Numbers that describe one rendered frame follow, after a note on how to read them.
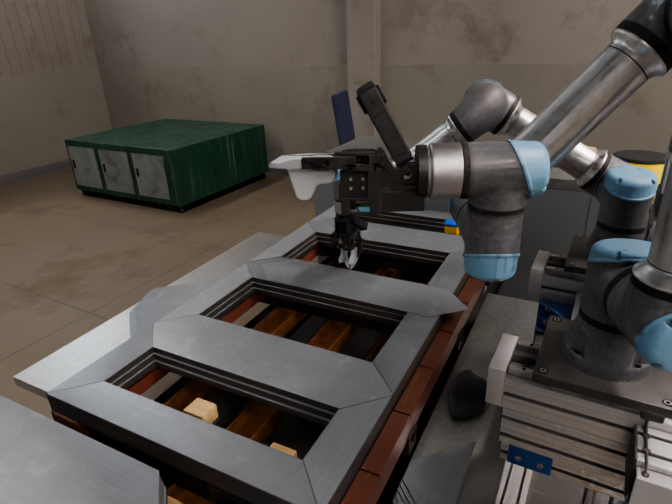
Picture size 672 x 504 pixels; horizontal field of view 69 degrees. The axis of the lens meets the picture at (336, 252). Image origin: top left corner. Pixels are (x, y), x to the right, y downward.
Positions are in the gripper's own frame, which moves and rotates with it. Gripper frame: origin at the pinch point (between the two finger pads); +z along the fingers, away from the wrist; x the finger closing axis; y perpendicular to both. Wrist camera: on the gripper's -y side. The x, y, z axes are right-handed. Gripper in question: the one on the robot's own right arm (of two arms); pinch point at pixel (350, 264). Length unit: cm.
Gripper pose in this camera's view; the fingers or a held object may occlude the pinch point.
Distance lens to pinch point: 169.4
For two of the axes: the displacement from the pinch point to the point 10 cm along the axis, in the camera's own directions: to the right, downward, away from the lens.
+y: -4.6, 3.8, -8.0
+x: 8.9, 1.5, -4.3
